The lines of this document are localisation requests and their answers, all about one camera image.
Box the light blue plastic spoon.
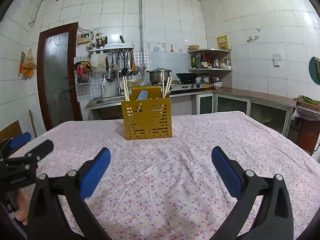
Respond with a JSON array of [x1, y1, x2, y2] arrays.
[[137, 90, 148, 100]]

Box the white soap bottle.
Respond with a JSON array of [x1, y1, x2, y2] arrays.
[[101, 77, 108, 98]]

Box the brown glass door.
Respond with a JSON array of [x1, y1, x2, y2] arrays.
[[37, 22, 82, 131]]

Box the wooden chopstick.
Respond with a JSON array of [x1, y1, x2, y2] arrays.
[[123, 76, 130, 101], [122, 76, 130, 101], [161, 70, 164, 98], [164, 76, 173, 98], [163, 76, 171, 98]]

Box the green round cutting board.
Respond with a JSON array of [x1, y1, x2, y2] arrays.
[[309, 57, 320, 85]]

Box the hanging utensil rack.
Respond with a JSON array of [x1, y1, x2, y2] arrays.
[[88, 35, 140, 82]]

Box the orange hanging bags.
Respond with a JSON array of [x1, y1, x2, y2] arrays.
[[18, 49, 36, 79]]

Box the person's left hand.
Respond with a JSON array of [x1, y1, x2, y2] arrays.
[[15, 190, 29, 225]]

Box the kitchen counter cabinets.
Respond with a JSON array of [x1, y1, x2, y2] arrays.
[[170, 88, 296, 137]]

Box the yellow wall poster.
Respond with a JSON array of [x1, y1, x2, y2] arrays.
[[216, 34, 229, 50]]

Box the corner wall shelf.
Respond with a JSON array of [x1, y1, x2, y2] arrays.
[[188, 49, 232, 72]]

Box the steel cooking pot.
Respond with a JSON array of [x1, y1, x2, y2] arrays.
[[146, 68, 172, 85]]

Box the floral pink tablecloth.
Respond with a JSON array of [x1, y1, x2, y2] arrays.
[[15, 112, 319, 239]]

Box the wooden cutting board with greens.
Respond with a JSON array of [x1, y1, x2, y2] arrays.
[[295, 95, 319, 107]]

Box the black wok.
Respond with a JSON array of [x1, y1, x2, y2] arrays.
[[176, 73, 209, 85]]

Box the steel sink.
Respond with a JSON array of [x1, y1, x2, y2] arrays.
[[85, 96, 125, 111]]

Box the yellow perforated utensil holder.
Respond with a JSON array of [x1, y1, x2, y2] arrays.
[[121, 86, 172, 140]]

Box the gas stove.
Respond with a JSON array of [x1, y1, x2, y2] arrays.
[[169, 82, 210, 92]]

